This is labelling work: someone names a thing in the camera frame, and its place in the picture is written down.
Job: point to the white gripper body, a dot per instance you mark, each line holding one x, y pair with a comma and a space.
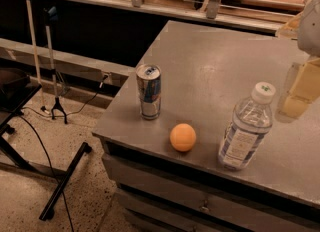
310, 29

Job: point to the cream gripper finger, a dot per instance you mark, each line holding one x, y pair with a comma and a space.
301, 88
290, 28

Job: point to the redbull can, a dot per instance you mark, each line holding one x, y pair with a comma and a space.
149, 90

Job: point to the clear plastic water bottle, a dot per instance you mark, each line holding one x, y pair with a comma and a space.
251, 120

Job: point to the orange ball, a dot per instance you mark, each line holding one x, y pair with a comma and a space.
183, 137

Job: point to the grey drawer cabinet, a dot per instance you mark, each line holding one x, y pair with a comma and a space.
163, 196

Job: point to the small tripod with pole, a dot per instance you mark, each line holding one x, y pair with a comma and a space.
50, 14

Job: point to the light wooden stick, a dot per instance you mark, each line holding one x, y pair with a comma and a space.
35, 53

